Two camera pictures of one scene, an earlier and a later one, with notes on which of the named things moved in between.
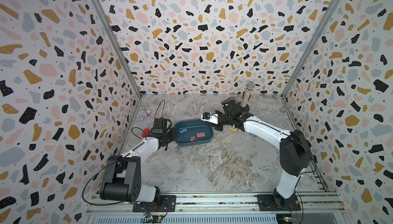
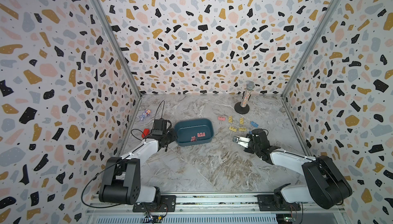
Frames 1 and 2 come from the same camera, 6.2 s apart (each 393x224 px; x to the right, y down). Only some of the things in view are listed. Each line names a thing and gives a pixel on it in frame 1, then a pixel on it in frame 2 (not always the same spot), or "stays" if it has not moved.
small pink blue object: (146, 113) stays
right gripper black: (216, 127) -> (247, 150)
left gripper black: (173, 136) stays
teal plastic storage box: (194, 131) stays
